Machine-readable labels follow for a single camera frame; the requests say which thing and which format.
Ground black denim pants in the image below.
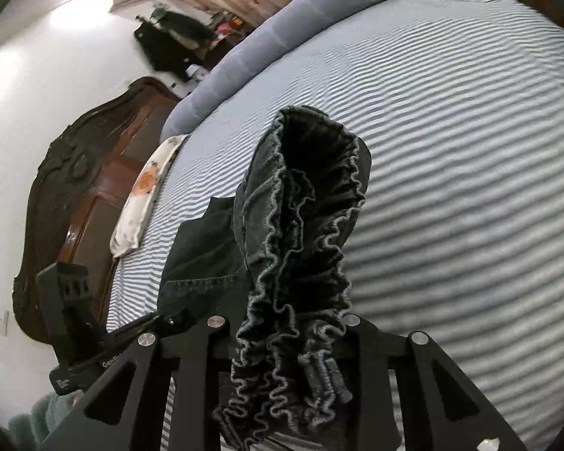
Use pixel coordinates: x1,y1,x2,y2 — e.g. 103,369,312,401
158,106,372,450

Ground dark hanging jackets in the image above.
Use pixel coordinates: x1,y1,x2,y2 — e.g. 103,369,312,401
134,7,216,83

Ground floral white orange pillow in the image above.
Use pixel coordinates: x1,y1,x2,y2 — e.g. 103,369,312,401
110,135,187,259

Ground dark wooden headboard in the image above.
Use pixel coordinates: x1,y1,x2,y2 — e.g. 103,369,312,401
12,76,179,343

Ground grey white striped bed sheet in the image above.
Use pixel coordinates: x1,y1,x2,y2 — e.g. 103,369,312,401
108,0,564,450

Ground grey rolled duvet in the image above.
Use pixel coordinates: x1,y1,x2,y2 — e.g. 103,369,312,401
160,0,387,142

